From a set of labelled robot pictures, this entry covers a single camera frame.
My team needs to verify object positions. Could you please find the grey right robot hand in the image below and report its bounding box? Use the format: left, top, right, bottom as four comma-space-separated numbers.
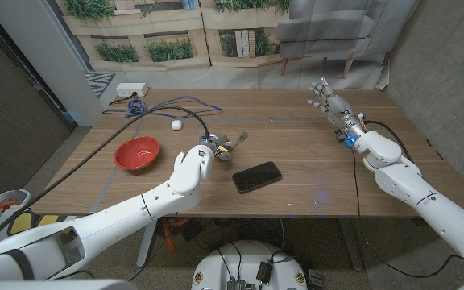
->
306, 77, 367, 145

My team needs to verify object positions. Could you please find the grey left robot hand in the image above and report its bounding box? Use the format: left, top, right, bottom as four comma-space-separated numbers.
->
198, 132, 234, 163

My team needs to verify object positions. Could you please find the red-handled metal fork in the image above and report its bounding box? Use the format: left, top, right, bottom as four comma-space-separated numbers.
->
215, 130, 250, 162

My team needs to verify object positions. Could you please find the red bowl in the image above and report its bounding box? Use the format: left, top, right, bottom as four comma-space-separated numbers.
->
113, 135, 162, 171

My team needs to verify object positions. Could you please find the black smartphone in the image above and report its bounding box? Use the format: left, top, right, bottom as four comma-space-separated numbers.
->
231, 160, 283, 195

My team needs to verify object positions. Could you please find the printed garden backdrop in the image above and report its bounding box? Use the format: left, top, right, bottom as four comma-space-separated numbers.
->
54, 0, 422, 90

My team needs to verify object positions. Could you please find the white power strip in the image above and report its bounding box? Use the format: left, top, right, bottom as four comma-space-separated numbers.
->
115, 82, 150, 98

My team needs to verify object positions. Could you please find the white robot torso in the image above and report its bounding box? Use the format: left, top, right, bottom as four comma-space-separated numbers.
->
191, 240, 309, 290

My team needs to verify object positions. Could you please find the white table leg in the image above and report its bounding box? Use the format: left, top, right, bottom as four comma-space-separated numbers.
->
136, 219, 160, 268

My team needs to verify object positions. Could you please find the black power adapter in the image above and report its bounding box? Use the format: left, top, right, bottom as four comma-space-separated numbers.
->
255, 260, 274, 284

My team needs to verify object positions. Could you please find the grey table leg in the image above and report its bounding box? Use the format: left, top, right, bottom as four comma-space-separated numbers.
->
338, 217, 365, 271

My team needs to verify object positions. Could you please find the white bin with orange item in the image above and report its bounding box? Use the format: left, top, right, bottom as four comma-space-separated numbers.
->
0, 188, 31, 210

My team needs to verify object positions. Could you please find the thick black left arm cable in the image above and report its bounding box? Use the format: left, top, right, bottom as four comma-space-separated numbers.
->
0, 105, 211, 253

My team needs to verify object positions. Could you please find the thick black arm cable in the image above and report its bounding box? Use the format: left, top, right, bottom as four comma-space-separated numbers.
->
0, 105, 211, 253
364, 119, 414, 163

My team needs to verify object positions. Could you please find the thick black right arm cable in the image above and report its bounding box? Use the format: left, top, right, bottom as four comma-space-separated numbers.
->
364, 119, 414, 163

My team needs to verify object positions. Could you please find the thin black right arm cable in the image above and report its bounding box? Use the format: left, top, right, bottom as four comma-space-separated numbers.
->
351, 147, 464, 279

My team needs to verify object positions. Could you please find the blue USB cable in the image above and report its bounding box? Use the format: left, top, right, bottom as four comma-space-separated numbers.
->
101, 95, 223, 119

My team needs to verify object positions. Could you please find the orange strap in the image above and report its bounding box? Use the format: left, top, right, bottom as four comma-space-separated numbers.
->
161, 217, 193, 253

